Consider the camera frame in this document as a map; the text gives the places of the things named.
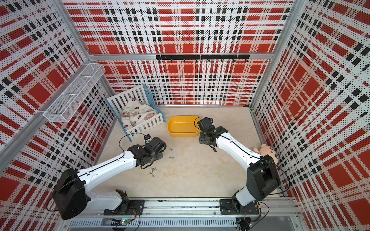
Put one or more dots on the yellow plastic storage box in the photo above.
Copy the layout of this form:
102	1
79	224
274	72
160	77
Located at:
183	126

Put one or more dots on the black wall hook rail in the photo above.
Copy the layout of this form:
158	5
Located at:
203	57

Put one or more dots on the pink plush pig toy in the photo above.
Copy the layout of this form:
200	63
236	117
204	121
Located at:
266	150

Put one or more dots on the white patterned blanket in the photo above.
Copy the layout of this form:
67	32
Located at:
136	112

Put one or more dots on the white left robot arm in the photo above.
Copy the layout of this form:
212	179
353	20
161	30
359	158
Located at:
74	192

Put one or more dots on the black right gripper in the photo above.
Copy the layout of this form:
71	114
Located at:
201	138

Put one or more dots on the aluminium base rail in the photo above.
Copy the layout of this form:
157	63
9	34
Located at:
197	214

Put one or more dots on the green circuit board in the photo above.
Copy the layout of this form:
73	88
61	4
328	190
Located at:
120	222

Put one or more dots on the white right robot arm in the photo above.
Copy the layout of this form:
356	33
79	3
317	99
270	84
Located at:
262	177

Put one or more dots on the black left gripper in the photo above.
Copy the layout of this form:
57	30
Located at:
160	155

